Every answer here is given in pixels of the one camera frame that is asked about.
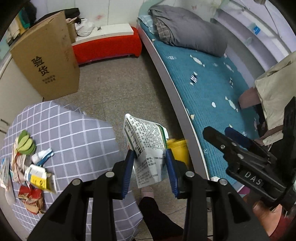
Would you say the green felt leaf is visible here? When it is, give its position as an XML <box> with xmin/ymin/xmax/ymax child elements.
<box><xmin>16</xmin><ymin>130</ymin><xmax>36</xmax><ymax>155</ymax></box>

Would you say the yellow white small box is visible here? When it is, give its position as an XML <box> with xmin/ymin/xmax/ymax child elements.
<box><xmin>24</xmin><ymin>164</ymin><xmax>57</xmax><ymax>193</ymax></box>

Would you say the yellow trash bin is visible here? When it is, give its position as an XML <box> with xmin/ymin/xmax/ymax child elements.
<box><xmin>166</xmin><ymin>138</ymin><xmax>191</xmax><ymax>168</ymax></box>

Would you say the grey checked tablecloth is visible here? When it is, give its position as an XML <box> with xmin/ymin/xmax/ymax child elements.
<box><xmin>1</xmin><ymin>101</ymin><xmax>142</xmax><ymax>240</ymax></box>

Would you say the red bench with white top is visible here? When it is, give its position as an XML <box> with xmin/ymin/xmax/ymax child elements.
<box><xmin>72</xmin><ymin>23</ymin><xmax>142</xmax><ymax>65</ymax></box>

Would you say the printed paper leaflet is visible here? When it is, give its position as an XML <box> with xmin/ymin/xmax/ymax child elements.
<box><xmin>123</xmin><ymin>113</ymin><xmax>169</xmax><ymax>188</ymax></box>

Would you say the teal quilted bed mattress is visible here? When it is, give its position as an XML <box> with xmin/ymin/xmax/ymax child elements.
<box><xmin>138</xmin><ymin>21</ymin><xmax>258</xmax><ymax>184</ymax></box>

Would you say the red crumpled wrapper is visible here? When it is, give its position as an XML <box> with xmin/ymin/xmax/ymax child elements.
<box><xmin>18</xmin><ymin>185</ymin><xmax>45</xmax><ymax>215</ymax></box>

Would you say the black trouser leg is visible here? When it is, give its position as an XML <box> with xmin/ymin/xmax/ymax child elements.
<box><xmin>138</xmin><ymin>197</ymin><xmax>184</xmax><ymax>241</ymax></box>

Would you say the large brown cardboard box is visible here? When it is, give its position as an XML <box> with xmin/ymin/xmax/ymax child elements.
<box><xmin>10</xmin><ymin>11</ymin><xmax>80</xmax><ymax>100</ymax></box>

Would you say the blue white tube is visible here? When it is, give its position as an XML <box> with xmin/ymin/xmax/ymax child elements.
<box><xmin>31</xmin><ymin>148</ymin><xmax>54</xmax><ymax>167</ymax></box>

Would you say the white plastic bag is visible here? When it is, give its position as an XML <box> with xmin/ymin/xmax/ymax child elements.
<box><xmin>75</xmin><ymin>19</ymin><xmax>95</xmax><ymax>37</ymax></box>

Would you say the right hand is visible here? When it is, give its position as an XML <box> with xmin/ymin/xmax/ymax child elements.
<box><xmin>252</xmin><ymin>201</ymin><xmax>282</xmax><ymax>237</ymax></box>

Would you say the pink slipper foot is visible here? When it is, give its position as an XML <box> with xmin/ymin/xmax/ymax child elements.
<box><xmin>141</xmin><ymin>186</ymin><xmax>154</xmax><ymax>198</ymax></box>

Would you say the grey folded blanket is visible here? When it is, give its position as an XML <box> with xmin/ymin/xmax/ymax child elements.
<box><xmin>149</xmin><ymin>5</ymin><xmax>227</xmax><ymax>57</ymax></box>

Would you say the white bed frame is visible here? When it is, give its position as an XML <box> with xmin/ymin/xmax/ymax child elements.
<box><xmin>137</xmin><ymin>23</ymin><xmax>210</xmax><ymax>180</ymax></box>

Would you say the beige cloth on bed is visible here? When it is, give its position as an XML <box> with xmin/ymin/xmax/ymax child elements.
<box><xmin>255</xmin><ymin>52</ymin><xmax>295</xmax><ymax>146</ymax></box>

